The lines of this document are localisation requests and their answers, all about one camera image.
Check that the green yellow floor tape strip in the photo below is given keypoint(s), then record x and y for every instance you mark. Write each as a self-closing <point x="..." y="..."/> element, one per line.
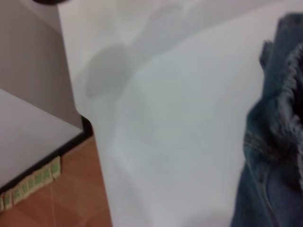
<point x="35" y="182"/>

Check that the blue denim shorts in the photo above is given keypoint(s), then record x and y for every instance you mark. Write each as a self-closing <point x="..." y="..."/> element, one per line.
<point x="272" y="165"/>

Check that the black baseboard strip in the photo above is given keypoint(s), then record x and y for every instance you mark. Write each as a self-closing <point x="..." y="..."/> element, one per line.
<point x="47" y="156"/>

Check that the dark round object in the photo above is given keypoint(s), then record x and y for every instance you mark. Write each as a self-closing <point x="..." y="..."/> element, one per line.
<point x="49" y="1"/>

